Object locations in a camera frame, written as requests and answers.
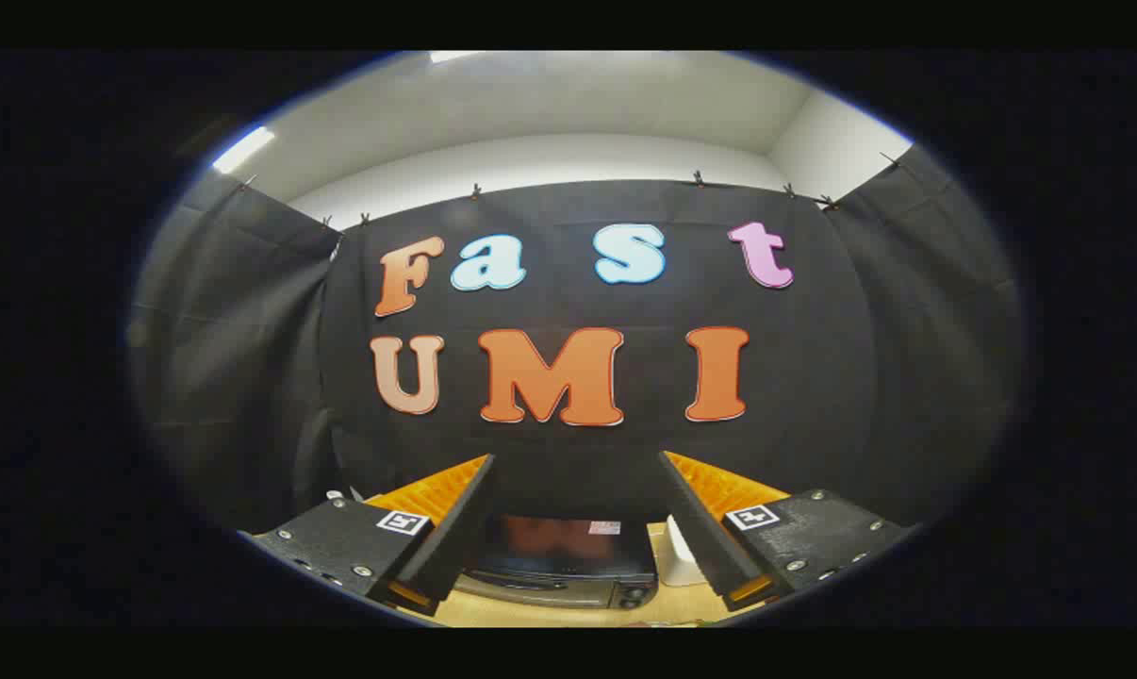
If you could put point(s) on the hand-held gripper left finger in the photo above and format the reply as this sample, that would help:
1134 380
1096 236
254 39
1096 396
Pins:
460 538

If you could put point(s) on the large ceiling light panel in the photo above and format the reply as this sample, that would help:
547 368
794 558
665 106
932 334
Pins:
243 149

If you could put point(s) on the black toaster oven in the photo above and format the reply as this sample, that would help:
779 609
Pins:
559 556

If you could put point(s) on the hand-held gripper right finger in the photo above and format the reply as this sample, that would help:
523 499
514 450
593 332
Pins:
705 538

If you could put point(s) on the white pop-up toaster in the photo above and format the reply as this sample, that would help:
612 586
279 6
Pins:
683 561

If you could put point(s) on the small ceiling light panel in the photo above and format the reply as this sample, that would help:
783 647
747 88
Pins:
451 56

